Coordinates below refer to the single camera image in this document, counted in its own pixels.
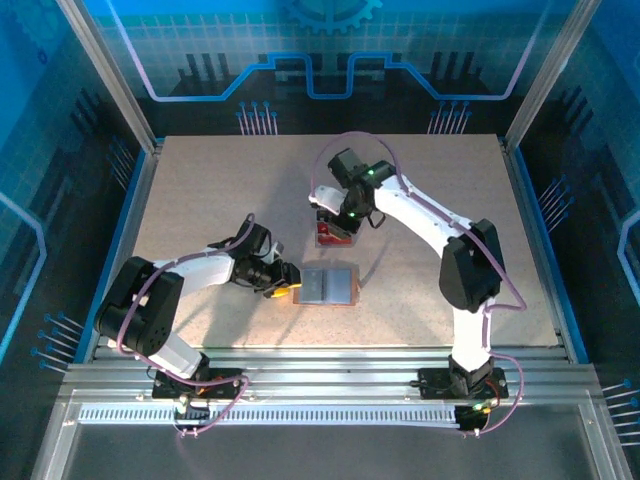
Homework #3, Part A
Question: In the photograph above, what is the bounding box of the red VIP card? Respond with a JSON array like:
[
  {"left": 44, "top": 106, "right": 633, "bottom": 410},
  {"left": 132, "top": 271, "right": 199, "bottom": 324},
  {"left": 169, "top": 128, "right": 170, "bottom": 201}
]
[{"left": 317, "top": 223, "right": 352, "bottom": 246}]

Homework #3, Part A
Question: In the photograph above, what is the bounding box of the tan leather card holder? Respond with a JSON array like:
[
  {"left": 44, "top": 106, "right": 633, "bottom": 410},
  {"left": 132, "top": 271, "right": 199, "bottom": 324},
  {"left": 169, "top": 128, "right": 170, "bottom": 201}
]
[{"left": 291, "top": 264, "right": 362, "bottom": 307}]

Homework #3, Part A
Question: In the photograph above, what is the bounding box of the clear plastic card box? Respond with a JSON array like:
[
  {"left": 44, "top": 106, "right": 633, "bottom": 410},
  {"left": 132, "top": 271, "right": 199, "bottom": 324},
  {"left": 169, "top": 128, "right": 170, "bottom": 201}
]
[{"left": 313, "top": 219, "right": 357, "bottom": 250}]

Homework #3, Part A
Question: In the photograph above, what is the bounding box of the small black control box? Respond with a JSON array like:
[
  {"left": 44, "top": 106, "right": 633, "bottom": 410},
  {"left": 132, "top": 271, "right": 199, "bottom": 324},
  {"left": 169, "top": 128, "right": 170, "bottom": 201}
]
[{"left": 455, "top": 404, "right": 490, "bottom": 432}]

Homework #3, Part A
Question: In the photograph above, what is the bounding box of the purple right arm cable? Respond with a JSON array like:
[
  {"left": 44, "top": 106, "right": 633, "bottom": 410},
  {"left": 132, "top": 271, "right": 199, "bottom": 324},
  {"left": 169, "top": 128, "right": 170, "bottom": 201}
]
[{"left": 309, "top": 130, "right": 529, "bottom": 440}]

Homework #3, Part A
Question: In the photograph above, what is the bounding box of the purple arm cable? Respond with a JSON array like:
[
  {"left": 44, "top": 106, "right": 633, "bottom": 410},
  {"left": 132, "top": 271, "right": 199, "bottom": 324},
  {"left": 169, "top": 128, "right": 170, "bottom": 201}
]
[
  {"left": 114, "top": 213, "right": 256, "bottom": 441},
  {"left": 309, "top": 130, "right": 529, "bottom": 440}
]

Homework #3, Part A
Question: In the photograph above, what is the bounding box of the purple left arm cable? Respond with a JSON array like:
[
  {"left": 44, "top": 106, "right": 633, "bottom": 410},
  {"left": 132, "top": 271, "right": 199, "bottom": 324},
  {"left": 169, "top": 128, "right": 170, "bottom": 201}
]
[{"left": 114, "top": 213, "right": 256, "bottom": 441}]

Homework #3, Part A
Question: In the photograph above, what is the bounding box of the aluminium table frame rail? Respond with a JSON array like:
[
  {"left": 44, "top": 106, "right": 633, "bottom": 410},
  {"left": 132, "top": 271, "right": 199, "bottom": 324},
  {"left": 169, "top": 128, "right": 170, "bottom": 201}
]
[{"left": 29, "top": 345, "right": 632, "bottom": 480}]

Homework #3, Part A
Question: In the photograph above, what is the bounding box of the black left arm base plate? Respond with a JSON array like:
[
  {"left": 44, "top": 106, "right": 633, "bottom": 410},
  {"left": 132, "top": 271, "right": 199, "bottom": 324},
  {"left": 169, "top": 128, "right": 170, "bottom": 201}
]
[{"left": 152, "top": 367, "right": 247, "bottom": 401}]

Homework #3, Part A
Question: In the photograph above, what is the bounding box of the slotted white cable duct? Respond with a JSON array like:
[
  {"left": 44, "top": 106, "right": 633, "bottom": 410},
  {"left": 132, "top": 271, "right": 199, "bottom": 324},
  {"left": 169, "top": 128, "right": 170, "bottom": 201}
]
[{"left": 78, "top": 403, "right": 461, "bottom": 427}]

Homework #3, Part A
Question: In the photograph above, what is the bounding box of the aluminium table side rail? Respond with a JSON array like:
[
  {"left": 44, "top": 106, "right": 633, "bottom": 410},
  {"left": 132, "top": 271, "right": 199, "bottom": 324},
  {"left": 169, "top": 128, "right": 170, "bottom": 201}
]
[
  {"left": 498, "top": 137, "right": 576, "bottom": 364},
  {"left": 79, "top": 139, "right": 164, "bottom": 364}
]

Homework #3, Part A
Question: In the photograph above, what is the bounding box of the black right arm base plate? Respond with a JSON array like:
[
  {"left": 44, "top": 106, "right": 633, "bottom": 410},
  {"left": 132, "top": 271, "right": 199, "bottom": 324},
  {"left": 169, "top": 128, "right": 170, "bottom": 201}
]
[{"left": 417, "top": 367, "right": 510, "bottom": 401}]

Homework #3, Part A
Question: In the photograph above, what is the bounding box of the aluminium upright post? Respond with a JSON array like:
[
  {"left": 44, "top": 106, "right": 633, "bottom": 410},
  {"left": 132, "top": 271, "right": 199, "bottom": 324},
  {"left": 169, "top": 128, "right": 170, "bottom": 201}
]
[
  {"left": 55, "top": 0, "right": 160, "bottom": 154},
  {"left": 503, "top": 0, "right": 604, "bottom": 151}
]

